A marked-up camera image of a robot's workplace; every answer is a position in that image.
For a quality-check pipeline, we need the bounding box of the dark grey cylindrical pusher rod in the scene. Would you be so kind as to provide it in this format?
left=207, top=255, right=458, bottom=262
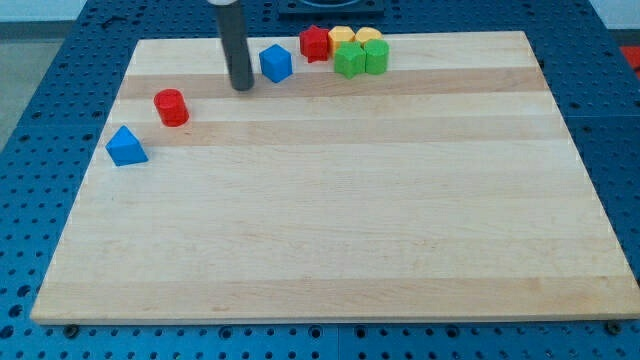
left=214, top=1, right=254, bottom=91

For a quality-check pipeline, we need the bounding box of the blue cube block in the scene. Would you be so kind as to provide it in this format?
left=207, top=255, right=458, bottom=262
left=259, top=44, right=293, bottom=83

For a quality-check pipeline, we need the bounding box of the red star block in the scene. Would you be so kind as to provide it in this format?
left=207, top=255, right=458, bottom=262
left=299, top=25, right=329, bottom=63

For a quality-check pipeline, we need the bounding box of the red cylinder block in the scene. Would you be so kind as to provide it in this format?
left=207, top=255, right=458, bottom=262
left=153, top=88, right=189, bottom=127

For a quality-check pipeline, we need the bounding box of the yellow hexagon block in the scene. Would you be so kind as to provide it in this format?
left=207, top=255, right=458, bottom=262
left=328, top=26, right=355, bottom=57

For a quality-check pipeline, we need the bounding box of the green star block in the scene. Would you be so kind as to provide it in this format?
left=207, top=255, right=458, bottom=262
left=334, top=42, right=366, bottom=79

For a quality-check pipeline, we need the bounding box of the yellow rounded block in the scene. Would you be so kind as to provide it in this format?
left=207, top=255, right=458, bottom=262
left=354, top=27, right=383, bottom=46

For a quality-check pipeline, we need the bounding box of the green cylinder block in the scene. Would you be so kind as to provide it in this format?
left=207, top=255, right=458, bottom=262
left=364, top=39, right=390, bottom=75

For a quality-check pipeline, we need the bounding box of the blue triangular block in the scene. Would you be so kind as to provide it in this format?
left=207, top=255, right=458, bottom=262
left=105, top=125, right=148, bottom=167

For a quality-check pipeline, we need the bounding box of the white rod collar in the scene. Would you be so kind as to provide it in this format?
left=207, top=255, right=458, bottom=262
left=207, top=0, right=238, bottom=6

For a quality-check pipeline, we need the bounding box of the light wooden board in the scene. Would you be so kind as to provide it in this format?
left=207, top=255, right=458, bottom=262
left=31, top=31, right=639, bottom=325

